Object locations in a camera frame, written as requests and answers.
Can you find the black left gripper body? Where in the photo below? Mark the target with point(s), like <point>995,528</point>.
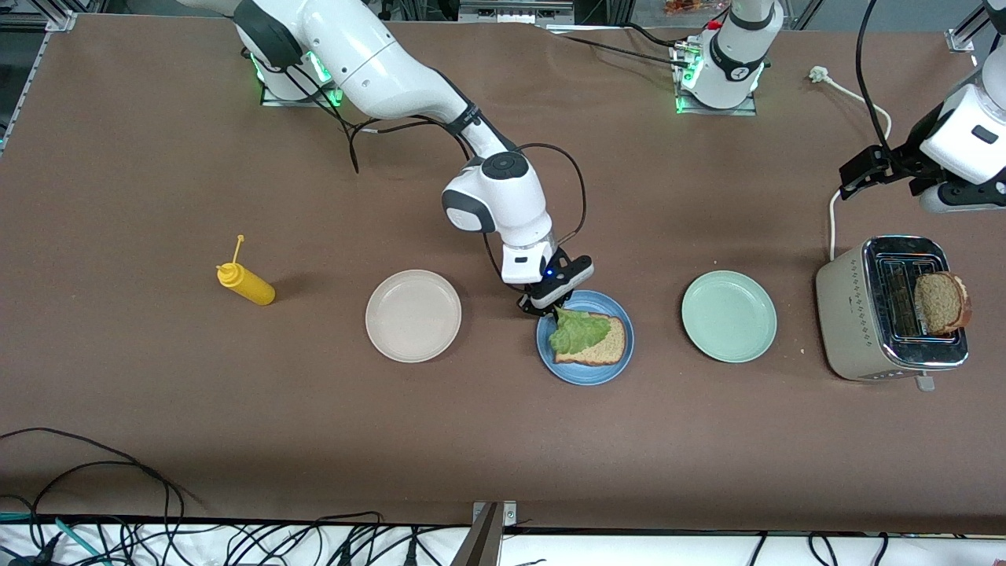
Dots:
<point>901,163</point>

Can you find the green lettuce leaf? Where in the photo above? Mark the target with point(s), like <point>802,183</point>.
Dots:
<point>578,334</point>

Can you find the brown bread slice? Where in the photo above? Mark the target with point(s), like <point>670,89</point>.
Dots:
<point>939,303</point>
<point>613,346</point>

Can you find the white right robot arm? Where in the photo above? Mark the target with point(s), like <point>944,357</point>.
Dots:
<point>369,63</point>

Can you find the blue plate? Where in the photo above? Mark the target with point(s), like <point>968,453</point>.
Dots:
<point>581,377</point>

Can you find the beige plate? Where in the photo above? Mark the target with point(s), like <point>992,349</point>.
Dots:
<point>413,314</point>

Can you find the green plate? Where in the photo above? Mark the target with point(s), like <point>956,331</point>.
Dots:
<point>729,316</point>

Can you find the beige chrome toaster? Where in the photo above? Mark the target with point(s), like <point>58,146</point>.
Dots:
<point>853,314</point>

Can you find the colourful snack packet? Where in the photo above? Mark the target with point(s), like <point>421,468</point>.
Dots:
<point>688,6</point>

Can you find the grey metal box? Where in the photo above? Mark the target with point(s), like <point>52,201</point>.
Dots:
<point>515,12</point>

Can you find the yellow mustard squeeze bottle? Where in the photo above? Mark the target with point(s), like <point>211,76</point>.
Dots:
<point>251,289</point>

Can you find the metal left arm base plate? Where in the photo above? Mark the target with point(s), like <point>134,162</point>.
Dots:
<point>719,112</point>

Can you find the metal table edge bracket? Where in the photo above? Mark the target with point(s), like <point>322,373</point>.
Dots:
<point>491,519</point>

